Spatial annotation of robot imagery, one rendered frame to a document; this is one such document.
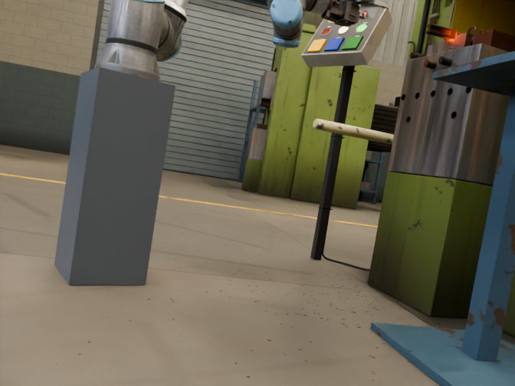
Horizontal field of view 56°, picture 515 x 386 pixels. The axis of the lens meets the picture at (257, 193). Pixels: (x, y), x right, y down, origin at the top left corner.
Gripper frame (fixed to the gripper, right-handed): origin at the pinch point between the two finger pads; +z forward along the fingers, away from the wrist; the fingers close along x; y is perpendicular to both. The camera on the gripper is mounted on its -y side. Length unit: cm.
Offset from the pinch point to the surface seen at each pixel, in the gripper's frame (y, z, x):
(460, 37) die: 2.2, 32.9, 5.2
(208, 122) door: -7, 142, -792
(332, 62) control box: 7, 15, -55
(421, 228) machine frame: 72, 27, 10
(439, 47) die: 4.0, 32.9, -5.4
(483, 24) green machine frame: -15, 64, -18
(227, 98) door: -61, 174, -788
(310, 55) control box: 4, 6, -62
